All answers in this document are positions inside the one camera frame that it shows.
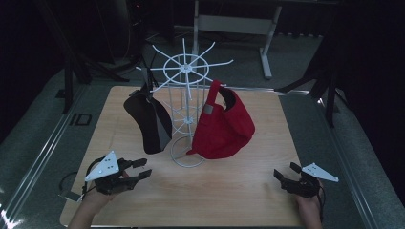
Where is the dark computer tower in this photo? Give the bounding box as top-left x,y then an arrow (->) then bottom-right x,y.
127,0 -> 151,55

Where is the thin black floor cable loop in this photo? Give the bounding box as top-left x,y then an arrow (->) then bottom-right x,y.
58,171 -> 79,192

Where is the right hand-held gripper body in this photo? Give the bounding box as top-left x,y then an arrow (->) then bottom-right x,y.
281,162 -> 339,198

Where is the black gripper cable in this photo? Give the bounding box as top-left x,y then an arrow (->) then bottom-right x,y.
318,185 -> 327,223
81,156 -> 106,199

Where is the black floor bracket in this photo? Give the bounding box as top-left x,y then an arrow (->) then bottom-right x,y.
69,113 -> 93,126

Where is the black tripod stand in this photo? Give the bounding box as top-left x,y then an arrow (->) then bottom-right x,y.
41,0 -> 130,114
275,18 -> 354,128

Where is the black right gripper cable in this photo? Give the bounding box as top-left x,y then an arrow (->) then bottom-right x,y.
318,185 -> 327,223

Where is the red baseball cap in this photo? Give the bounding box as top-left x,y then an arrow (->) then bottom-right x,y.
186,79 -> 256,160

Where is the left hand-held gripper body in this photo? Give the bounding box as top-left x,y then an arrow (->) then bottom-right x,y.
85,151 -> 139,196

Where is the metal floor rail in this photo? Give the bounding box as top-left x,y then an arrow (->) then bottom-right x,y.
314,92 -> 380,229
0,85 -> 90,229

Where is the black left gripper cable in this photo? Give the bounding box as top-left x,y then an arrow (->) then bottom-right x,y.
81,156 -> 106,199

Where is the white metal desk frame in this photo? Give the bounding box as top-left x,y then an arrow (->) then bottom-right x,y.
192,0 -> 338,80

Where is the grey tape patch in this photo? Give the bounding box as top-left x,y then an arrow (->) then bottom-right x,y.
58,190 -> 82,203

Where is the bundle of black floor cables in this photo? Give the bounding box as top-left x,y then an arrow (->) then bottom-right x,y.
139,31 -> 160,89

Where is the person's left hand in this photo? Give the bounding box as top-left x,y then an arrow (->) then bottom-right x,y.
81,190 -> 117,213

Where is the white wire display rack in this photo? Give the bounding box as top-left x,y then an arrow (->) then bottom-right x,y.
136,37 -> 234,169

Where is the person's right hand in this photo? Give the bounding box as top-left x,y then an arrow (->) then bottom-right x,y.
294,180 -> 325,214

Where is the grey sun visor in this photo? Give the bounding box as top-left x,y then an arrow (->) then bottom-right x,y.
123,66 -> 173,156

